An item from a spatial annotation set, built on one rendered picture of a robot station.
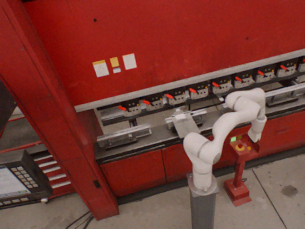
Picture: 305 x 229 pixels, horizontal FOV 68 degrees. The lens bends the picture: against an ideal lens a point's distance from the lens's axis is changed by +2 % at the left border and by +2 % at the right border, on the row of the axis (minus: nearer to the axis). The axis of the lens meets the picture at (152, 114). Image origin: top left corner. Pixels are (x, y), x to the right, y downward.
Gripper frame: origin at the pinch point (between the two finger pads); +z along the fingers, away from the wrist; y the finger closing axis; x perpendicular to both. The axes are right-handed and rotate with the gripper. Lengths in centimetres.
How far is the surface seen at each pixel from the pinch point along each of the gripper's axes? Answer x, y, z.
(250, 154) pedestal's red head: -2.4, 5.2, 13.5
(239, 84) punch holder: 6, -38, -32
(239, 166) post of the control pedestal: -9.2, 3.5, 33.5
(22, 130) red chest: -199, -94, -9
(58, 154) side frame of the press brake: -154, -30, -33
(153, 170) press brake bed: -87, -26, 37
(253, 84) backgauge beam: 41, -60, 0
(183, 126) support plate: -52, -28, -14
